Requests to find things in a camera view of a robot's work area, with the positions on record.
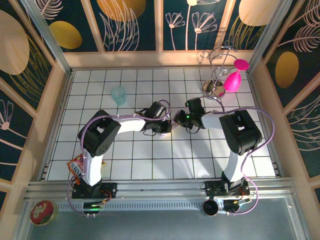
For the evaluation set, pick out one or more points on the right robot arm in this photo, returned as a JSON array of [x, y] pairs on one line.
[[242, 132]]

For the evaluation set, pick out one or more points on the translucent teal plastic cup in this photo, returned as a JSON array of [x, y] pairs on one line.
[[118, 96]]

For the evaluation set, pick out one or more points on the round red tin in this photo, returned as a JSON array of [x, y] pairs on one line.
[[43, 212]]

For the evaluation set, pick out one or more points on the orange snack bag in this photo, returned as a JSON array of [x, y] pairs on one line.
[[75, 166]]

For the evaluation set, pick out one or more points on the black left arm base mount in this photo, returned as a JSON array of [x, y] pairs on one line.
[[107, 190]]

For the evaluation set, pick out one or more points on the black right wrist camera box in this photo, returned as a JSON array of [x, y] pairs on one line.
[[195, 105]]

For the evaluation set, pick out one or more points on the aluminium mounting rail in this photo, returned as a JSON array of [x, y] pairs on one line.
[[160, 186]]

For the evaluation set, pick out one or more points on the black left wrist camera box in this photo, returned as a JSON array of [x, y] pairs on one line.
[[156, 110]]

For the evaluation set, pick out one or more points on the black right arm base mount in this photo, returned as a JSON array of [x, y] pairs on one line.
[[215, 188]]

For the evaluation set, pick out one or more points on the aluminium corner post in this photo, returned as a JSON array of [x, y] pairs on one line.
[[267, 32], [47, 37]]

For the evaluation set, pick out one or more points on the pink wine glass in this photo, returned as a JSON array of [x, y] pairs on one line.
[[233, 81]]

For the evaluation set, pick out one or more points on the black round cup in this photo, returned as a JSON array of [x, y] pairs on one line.
[[210, 207]]

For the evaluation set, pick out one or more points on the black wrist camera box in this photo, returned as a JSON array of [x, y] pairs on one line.
[[195, 105], [156, 110]]

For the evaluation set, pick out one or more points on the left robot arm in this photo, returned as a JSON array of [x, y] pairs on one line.
[[100, 140]]

